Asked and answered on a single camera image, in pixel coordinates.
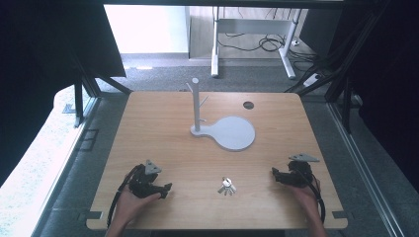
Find black curtain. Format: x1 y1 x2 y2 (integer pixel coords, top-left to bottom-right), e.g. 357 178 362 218
297 0 419 194
0 0 127 189

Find white panel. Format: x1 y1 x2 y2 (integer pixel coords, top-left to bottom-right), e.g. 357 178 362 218
103 4 190 55

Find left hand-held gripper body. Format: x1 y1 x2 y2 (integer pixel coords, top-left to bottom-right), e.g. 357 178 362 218
127 159 166 199

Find aluminium floor rail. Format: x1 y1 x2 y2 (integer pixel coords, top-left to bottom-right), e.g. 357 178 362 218
327 101 407 237

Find silver bunch of keys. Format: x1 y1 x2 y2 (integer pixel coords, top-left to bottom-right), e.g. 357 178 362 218
216 177 238 198

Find black metal stand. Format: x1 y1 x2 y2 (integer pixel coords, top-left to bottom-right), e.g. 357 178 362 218
285 0 393 134
67 48 133 128

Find black floor cables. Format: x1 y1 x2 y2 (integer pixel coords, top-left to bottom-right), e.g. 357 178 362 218
216 8 319 72

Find white power strip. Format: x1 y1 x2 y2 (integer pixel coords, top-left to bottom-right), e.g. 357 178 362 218
302 72 323 88

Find person's left hand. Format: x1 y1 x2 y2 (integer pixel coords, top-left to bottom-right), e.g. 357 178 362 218
113 188 162 229

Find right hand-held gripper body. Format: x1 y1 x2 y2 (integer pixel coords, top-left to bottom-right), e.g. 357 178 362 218
283 152 321 190

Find person's right hand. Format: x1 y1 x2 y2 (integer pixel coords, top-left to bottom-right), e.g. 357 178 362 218
287 183 322 222

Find white key stand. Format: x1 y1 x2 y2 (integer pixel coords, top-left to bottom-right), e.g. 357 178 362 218
185 77 257 152

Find white desk frame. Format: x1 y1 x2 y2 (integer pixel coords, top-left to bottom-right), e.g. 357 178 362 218
209 5 303 80

